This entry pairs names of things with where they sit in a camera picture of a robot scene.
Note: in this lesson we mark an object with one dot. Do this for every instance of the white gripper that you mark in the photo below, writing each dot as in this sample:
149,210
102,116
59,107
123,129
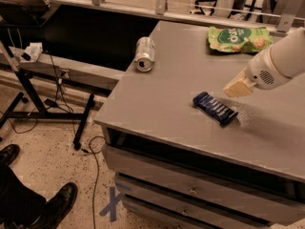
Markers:
261,71

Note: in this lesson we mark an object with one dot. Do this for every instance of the blue rxbar blueberry bar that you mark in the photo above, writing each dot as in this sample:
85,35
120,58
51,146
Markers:
214,109

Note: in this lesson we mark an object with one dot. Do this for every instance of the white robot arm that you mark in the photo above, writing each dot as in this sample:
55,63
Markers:
288,54

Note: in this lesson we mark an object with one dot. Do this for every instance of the green rice chip bag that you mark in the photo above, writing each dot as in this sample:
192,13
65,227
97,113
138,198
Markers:
243,40

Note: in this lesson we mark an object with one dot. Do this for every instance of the silver soda can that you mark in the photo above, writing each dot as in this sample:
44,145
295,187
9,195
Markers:
144,54

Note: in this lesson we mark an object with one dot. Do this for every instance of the grey drawer cabinet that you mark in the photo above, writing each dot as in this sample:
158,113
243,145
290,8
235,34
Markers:
175,164

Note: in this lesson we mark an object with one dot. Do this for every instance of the black power adapter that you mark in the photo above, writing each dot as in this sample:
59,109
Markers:
51,103

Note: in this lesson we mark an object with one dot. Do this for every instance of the white box on stand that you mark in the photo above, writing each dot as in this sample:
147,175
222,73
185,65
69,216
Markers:
32,52

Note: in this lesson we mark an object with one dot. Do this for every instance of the black right shoe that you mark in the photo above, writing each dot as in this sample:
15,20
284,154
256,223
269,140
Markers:
57,208

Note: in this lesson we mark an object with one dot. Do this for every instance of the black shoe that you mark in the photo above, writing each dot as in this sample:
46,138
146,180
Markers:
9,154
57,208

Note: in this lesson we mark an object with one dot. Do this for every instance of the black left shoe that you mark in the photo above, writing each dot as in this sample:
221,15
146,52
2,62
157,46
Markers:
9,154

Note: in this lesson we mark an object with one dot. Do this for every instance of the dark trouser leg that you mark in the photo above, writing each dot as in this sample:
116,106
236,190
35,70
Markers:
18,203

